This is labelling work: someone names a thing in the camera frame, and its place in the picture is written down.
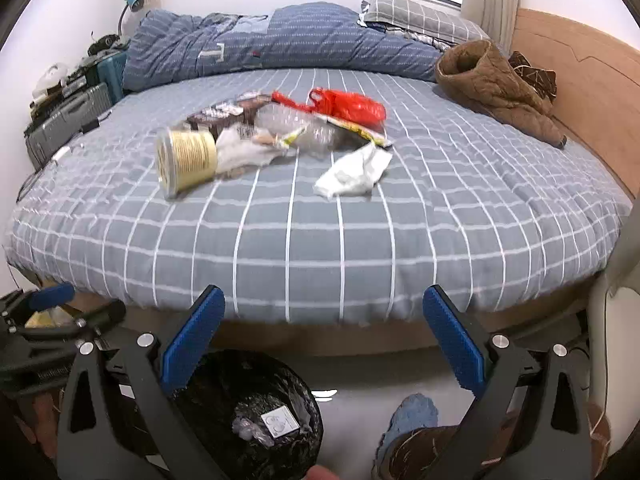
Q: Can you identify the white furniture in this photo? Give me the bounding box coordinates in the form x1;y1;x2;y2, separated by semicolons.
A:
587;260;640;461

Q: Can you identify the person's left leg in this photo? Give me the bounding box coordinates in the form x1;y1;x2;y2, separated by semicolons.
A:
387;425;506;480

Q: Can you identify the bed with grey checked sheet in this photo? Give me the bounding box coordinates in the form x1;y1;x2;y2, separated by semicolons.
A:
2;67;633;356

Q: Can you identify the teal suitcase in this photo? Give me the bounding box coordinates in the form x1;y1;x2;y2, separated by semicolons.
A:
97;50;128;106

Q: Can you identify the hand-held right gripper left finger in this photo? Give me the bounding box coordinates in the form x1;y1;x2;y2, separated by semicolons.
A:
56;285;226;480

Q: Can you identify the teal desk lamp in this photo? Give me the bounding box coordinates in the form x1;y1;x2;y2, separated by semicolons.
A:
117;0;146;38

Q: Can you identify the blue striped quilt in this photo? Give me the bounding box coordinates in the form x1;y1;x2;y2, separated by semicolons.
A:
122;2;453;93

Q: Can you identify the black charger cable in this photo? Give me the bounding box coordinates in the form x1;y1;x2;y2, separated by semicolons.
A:
15;115;108;202

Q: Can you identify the white square wrapper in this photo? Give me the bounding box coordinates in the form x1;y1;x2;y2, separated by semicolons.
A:
262;407;301;438

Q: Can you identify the brown quilted jacket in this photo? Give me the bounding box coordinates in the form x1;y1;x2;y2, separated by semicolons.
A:
434;40;568;150

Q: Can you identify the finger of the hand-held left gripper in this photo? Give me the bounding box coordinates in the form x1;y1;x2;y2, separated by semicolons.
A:
10;300;127;342
0;282;76;321

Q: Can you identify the white plastic wrapper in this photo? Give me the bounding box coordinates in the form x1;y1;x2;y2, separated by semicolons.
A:
215;127;297;177

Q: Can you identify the bin with black bag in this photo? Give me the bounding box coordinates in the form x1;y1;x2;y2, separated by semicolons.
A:
170;350;325;480

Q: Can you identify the person's leg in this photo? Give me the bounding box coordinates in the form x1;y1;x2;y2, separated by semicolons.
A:
585;402;612;461
387;425;506;480

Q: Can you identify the red plastic bag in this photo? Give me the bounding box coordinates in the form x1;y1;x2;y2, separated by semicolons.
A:
271;87;388;126

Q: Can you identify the white rounded appliance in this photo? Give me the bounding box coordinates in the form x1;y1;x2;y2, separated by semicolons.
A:
32;62;68;98

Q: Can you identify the crumpled white paper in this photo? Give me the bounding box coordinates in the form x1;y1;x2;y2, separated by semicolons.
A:
313;142;393;201

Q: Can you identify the dark snack wrapper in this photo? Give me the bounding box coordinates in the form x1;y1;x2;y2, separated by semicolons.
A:
186;91;273;136

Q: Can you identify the dark brown patterned cloth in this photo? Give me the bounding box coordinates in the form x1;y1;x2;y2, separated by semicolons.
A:
509;51;557;102

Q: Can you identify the wooden headboard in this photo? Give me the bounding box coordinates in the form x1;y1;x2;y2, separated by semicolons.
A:
510;7;640;211

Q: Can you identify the person's right leg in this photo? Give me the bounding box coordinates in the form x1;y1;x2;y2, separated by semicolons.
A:
585;402;612;461

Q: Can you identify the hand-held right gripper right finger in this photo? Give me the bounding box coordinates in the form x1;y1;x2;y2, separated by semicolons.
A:
422;285;593;480

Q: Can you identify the grey checked pillow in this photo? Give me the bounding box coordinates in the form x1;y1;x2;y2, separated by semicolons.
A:
362;0;493;46

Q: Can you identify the grey suitcase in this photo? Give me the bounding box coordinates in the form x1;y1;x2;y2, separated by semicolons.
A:
25;82;112;168

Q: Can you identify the black clutter pile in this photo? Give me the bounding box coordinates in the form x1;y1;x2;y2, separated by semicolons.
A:
87;35;126;58

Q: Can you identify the clear bubble wrap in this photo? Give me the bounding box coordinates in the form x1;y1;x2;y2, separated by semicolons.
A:
255;102;341;161

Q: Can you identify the blue slipper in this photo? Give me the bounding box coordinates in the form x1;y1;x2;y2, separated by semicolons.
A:
375;394;440;480

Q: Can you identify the yellow snack packet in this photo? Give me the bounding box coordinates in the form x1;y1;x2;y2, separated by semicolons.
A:
320;115;393;148

